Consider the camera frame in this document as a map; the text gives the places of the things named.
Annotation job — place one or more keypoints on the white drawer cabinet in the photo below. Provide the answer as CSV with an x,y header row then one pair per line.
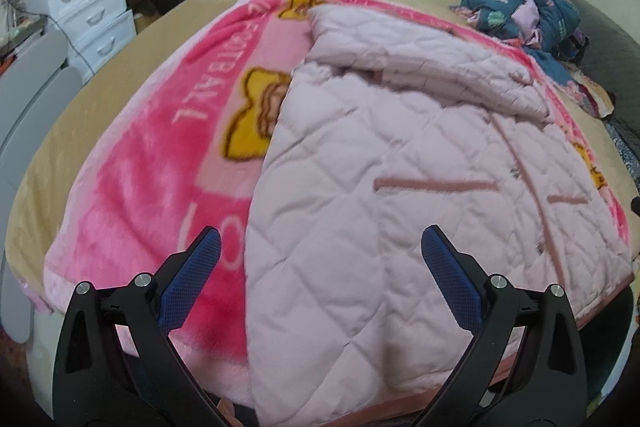
x,y
90,17

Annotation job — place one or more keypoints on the grey padded headboard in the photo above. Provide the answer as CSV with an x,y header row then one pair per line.
x,y
607,37

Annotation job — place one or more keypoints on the blue floral quilt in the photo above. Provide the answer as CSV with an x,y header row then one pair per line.
x,y
520,2

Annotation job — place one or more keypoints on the bed with beige sheet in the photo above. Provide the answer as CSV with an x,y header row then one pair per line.
x,y
120,57

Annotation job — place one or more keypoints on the pink printed blanket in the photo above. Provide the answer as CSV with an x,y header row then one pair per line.
x,y
150,167

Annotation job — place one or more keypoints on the pink quilted jacket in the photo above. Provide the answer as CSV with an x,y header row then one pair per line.
x,y
400,207

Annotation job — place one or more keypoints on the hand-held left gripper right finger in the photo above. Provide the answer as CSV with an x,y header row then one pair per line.
x,y
450,283

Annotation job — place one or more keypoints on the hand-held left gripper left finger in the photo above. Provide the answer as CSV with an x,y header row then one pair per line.
x,y
192,278

